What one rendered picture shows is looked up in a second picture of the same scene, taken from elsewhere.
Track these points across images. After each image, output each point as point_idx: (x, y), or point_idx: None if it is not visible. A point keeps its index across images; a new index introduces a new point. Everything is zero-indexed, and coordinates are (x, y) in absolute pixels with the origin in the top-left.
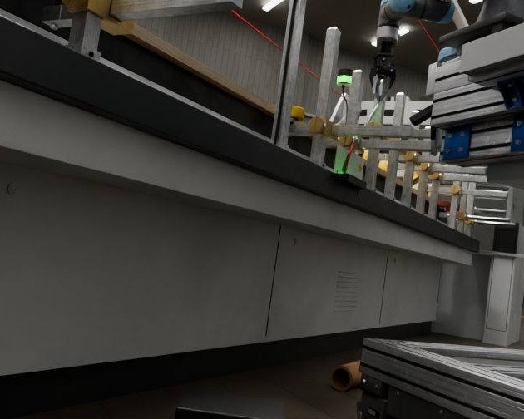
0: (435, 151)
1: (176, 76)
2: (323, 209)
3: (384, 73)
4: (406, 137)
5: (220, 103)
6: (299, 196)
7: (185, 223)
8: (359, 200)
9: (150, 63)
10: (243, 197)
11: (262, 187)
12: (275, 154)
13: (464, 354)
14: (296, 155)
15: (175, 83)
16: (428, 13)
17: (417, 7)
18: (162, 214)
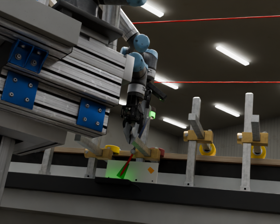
0: (127, 141)
1: (30, 155)
2: (103, 206)
3: (145, 99)
4: (81, 142)
5: (62, 160)
6: (70, 198)
7: (35, 223)
8: (146, 194)
9: (15, 155)
10: (12, 202)
11: (29, 196)
12: (25, 177)
13: None
14: (46, 174)
15: (30, 158)
16: (131, 52)
17: (127, 53)
18: (20, 219)
